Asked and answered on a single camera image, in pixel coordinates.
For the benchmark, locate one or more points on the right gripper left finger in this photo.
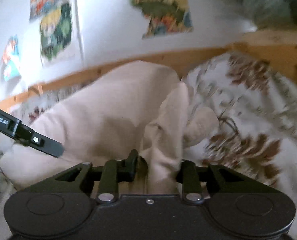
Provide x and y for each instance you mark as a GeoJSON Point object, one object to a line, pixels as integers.
{"type": "Point", "coordinates": [117, 177]}

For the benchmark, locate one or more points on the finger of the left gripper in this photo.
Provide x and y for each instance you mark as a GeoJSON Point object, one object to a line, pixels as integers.
{"type": "Point", "coordinates": [26, 136]}

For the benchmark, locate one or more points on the beige garment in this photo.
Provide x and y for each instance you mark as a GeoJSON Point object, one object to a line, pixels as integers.
{"type": "Point", "coordinates": [138, 106]}

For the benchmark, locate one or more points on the small girl poster left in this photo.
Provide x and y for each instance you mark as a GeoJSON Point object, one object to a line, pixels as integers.
{"type": "Point", "coordinates": [11, 60]}

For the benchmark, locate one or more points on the floral white bedspread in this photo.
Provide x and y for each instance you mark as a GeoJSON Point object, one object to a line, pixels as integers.
{"type": "Point", "coordinates": [257, 132]}

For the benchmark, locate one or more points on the landscape poster torn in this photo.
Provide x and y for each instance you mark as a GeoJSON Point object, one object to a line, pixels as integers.
{"type": "Point", "coordinates": [165, 17]}

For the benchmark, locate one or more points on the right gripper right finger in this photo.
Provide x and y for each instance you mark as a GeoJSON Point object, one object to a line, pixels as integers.
{"type": "Point", "coordinates": [191, 190]}

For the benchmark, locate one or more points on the blond child poster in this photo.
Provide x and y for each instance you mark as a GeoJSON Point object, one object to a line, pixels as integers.
{"type": "Point", "coordinates": [56, 32]}

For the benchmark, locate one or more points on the wooden bed frame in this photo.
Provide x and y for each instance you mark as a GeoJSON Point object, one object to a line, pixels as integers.
{"type": "Point", "coordinates": [277, 47]}

